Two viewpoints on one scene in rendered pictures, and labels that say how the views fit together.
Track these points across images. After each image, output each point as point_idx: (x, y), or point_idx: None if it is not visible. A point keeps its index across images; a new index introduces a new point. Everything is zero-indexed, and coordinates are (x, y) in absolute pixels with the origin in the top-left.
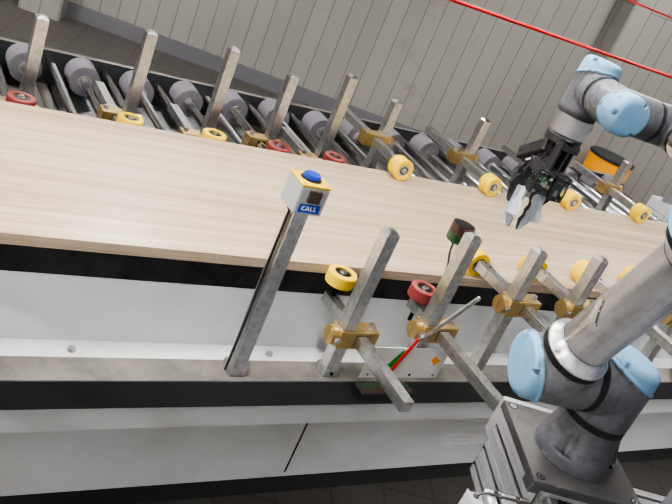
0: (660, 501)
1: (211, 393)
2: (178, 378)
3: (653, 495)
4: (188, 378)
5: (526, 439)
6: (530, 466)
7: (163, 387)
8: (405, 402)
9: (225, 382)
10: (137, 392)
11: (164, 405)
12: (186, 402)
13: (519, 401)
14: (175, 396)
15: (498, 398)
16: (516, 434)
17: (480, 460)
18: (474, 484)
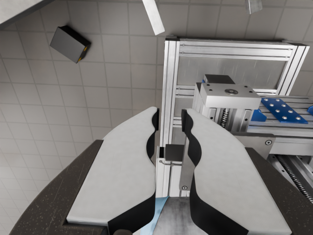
0: (311, 136)
1: (44, 3)
2: (16, 11)
3: (309, 134)
4: (21, 8)
5: (188, 165)
6: (180, 183)
7: (15, 17)
8: (156, 34)
9: (44, 0)
10: (6, 24)
11: (28, 15)
12: (37, 9)
13: (221, 98)
14: (27, 13)
15: (253, 4)
16: (182, 161)
17: (196, 93)
18: (193, 96)
